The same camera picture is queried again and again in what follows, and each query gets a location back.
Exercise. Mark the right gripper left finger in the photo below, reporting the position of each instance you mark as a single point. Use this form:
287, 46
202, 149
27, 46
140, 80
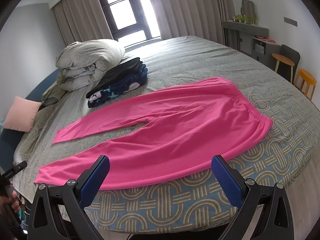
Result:
58, 212

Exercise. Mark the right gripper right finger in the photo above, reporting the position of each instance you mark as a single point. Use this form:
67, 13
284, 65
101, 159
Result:
275, 220

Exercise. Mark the pink pants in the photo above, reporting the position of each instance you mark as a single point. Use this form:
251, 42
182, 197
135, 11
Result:
181, 129

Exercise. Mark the person left hand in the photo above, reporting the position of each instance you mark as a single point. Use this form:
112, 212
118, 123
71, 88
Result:
11, 202

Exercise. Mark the pink pillow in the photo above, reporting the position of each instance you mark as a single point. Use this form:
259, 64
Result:
21, 115

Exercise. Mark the teal headboard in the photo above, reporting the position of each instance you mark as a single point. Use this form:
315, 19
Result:
11, 138

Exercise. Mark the navy star fleece garment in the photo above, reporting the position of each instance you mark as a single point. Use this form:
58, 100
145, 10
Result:
126, 84

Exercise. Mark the patterned bedspread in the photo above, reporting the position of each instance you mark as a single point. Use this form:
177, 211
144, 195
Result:
288, 154

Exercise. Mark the folded grey duvet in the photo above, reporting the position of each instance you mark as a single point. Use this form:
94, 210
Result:
84, 63

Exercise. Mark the orange stool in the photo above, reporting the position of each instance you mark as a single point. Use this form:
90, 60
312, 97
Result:
308, 80

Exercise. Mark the round wooden side table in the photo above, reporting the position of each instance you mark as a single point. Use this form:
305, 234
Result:
282, 59

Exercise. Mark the folded black garment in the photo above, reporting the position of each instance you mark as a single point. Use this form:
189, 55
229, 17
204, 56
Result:
132, 66

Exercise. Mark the grey desk shelf unit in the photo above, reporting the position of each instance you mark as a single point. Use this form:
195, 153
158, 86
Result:
251, 40

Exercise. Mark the beige curtain left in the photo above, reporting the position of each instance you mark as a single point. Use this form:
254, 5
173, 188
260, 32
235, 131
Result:
81, 20

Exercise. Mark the beige curtain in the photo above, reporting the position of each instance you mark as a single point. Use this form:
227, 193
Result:
201, 18
81, 20

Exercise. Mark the dark framed window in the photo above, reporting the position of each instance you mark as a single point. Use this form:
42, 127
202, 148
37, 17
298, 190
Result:
131, 22

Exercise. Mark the beige curtain right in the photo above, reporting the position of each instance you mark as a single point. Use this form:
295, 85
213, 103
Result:
201, 18

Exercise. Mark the grey wall plate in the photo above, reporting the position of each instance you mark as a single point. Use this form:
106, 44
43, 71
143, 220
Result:
291, 21

